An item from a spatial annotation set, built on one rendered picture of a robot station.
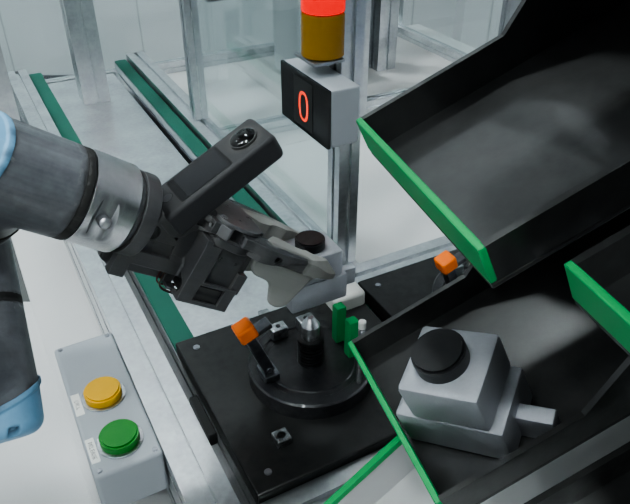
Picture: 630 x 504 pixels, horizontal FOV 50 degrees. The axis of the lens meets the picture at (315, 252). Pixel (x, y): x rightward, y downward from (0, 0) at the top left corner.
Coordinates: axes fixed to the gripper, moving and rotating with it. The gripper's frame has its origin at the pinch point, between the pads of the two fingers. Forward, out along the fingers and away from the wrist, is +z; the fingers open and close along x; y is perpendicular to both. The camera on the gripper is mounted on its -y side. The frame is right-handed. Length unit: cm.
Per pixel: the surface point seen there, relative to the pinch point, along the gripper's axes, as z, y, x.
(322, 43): -0.4, -17.9, -16.7
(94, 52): 6, 7, -105
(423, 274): 27.1, 0.8, -9.1
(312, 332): 4.8, 8.3, 1.0
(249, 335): -2.5, 10.3, 1.0
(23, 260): -5, 37, -56
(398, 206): 48, -1, -41
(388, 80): 77, -22, -98
